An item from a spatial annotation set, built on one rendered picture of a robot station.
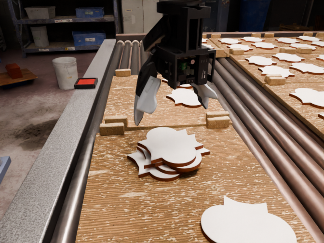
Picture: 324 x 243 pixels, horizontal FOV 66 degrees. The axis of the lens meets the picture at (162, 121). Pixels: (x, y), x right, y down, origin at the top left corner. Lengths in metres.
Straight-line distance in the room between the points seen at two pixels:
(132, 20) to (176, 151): 4.97
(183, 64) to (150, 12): 5.05
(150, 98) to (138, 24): 5.01
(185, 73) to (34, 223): 0.35
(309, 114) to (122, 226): 0.61
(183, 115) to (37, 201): 0.41
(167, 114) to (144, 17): 4.76
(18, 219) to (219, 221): 0.33
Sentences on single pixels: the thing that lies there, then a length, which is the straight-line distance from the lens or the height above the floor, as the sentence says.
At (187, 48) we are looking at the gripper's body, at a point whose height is 1.18.
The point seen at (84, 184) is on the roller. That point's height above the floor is 0.92.
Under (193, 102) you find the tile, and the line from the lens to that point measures 0.77.
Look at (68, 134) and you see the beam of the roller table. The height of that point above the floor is 0.91.
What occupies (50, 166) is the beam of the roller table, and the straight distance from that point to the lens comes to 0.61.
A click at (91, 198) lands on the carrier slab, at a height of 0.94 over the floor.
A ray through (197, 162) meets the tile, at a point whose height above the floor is 0.97.
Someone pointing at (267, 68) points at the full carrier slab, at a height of 0.95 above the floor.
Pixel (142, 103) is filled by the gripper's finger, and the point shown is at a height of 1.09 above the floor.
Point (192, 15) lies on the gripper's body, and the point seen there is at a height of 1.23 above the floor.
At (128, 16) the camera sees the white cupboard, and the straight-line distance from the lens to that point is 5.38.
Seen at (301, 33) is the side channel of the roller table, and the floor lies 0.94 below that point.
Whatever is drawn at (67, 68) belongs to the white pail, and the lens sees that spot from 3.47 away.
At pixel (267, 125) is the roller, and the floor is 0.91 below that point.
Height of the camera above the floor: 1.27
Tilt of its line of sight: 29 degrees down
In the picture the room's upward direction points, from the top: straight up
